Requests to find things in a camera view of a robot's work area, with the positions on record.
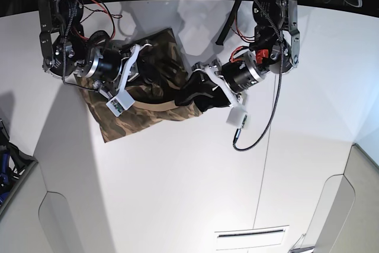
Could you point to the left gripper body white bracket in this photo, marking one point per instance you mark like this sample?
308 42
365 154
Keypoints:
213 70

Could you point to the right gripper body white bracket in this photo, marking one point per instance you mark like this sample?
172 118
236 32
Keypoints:
115 69

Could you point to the camouflage T-shirt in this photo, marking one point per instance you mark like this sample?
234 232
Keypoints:
151 106

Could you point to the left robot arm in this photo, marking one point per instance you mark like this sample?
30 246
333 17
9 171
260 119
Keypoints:
274 48

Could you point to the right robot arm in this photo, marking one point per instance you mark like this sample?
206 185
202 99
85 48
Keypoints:
139 71

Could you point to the blue black items at left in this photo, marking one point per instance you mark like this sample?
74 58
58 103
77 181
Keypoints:
14 165

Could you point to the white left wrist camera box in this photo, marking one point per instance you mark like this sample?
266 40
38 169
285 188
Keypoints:
237 117

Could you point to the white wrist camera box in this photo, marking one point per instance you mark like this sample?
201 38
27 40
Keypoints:
237 117
121 102

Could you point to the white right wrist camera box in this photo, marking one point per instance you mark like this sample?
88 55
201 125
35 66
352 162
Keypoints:
121 102

